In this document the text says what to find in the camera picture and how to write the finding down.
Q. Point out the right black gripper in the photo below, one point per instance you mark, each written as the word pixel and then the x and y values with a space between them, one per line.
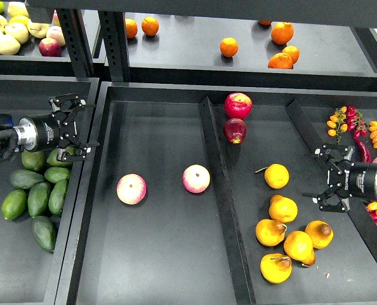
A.
pixel 344 178

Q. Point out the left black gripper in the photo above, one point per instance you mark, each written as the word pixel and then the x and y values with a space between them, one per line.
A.
pixel 57 129

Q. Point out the yellow pear with stem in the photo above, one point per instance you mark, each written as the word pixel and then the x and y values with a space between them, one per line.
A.
pixel 276 268

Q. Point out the dark green avocado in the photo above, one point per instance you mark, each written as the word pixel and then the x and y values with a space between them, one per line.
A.
pixel 44 232

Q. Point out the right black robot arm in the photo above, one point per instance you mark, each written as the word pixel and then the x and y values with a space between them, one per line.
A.
pixel 346 179

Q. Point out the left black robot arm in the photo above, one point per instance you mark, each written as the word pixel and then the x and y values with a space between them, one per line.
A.
pixel 9 141

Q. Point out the green avocado top right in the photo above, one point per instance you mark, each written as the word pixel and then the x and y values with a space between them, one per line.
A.
pixel 52 160

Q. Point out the green avocado pile middle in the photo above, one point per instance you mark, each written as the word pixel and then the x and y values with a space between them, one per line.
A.
pixel 57 173

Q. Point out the green avocado pile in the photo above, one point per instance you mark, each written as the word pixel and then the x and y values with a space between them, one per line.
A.
pixel 57 173
pixel 38 199

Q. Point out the yellow pear right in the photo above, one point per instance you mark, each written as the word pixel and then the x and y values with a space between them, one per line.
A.
pixel 320 233

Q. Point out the yellow pear with twig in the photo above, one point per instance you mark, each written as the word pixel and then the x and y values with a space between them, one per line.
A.
pixel 276 175

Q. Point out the yellow pear middle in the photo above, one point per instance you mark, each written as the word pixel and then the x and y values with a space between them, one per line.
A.
pixel 282 208

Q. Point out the green avocado lower right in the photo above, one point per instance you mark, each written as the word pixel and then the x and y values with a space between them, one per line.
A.
pixel 57 197

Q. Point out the yellow pear bottom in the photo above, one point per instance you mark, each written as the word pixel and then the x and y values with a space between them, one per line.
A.
pixel 298 245

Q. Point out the green avocado centre pile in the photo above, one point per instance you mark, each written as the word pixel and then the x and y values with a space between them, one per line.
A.
pixel 38 199

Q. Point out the yellow pear lower left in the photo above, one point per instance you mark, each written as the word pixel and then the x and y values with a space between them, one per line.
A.
pixel 270 232

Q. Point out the green avocado left middle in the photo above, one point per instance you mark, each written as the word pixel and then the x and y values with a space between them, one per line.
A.
pixel 14 204

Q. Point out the red chili pepper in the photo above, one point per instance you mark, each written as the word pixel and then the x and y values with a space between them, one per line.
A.
pixel 365 155

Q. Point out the orange cherry tomato vine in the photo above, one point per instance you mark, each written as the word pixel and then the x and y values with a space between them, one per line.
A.
pixel 336 124

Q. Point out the red cherry tomato cluster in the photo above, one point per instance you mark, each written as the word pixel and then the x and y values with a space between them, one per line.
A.
pixel 355 122

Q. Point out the red apple on shelf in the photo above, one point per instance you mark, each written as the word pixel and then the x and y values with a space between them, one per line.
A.
pixel 49 47

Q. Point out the pink apple left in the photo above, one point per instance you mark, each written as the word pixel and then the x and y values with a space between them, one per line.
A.
pixel 131 189

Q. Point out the pink peach on shelf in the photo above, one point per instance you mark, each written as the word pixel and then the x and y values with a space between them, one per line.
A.
pixel 55 32

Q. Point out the pale yellow apple front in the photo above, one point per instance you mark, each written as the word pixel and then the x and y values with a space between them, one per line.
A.
pixel 9 45

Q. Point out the pale yellow apple middle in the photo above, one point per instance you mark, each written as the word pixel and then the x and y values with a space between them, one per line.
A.
pixel 18 31

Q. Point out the dark red apple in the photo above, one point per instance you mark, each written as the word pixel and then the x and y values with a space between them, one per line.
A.
pixel 235 130

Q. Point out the orange far left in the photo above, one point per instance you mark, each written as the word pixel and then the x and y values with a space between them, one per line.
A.
pixel 131 28

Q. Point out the black tray divider left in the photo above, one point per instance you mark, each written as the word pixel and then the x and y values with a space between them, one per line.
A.
pixel 232 236

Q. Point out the bright red apple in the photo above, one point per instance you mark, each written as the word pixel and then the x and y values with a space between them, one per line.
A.
pixel 238 105

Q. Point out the orange front right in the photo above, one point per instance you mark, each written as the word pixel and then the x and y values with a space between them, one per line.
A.
pixel 280 61

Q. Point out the small orange right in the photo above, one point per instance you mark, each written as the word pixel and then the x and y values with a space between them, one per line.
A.
pixel 293 52

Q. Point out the large black centre tray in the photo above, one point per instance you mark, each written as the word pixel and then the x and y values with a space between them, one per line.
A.
pixel 169 248

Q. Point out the black shelf upright post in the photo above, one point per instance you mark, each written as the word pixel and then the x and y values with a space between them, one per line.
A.
pixel 116 45

